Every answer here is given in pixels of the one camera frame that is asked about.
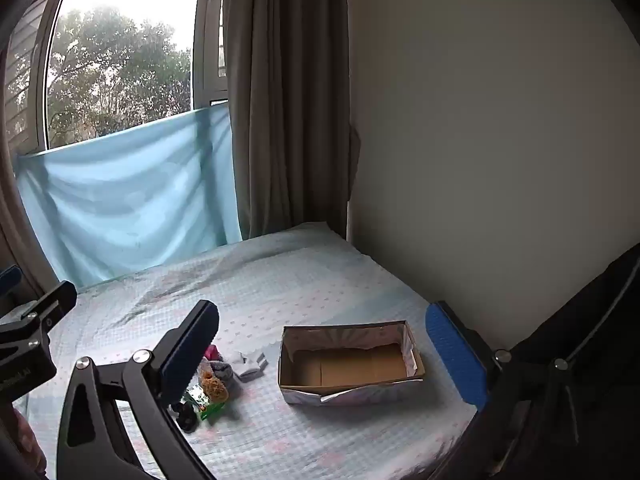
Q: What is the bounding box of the grey fluffy sock ball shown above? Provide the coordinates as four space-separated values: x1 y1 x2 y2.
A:
205 359 235 383

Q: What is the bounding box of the cardboard box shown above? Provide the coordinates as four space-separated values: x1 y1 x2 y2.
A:
277 319 427 407

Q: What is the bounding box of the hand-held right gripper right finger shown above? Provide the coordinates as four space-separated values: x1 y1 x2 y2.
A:
425 301 596 480

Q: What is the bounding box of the person's left forearm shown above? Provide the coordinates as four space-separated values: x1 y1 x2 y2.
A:
0 404 49 477

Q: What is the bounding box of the green tissue packet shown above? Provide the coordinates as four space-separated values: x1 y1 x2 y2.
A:
182 385 224 424

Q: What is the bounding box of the light blue cloth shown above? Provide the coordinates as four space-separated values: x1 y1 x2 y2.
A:
17 105 244 289

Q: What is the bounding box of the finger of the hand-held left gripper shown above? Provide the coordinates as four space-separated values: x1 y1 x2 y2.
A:
0 266 24 307
27 280 79 333

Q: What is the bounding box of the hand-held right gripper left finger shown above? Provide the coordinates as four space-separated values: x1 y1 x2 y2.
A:
56 299 220 480

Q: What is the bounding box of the brown plush toy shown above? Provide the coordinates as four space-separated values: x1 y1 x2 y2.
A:
197 362 231 404

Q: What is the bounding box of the checked light blue bed sheet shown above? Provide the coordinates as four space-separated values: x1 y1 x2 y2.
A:
10 220 482 480

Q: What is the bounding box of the white sock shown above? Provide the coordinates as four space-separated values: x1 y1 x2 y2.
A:
230 350 269 384

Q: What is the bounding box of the black fuzzy item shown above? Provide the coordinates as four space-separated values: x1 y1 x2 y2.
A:
170 400 201 434

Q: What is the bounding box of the brown curtain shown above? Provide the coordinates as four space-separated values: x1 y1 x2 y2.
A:
220 0 362 242

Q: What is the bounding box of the window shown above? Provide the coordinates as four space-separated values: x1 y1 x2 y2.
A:
4 0 232 157

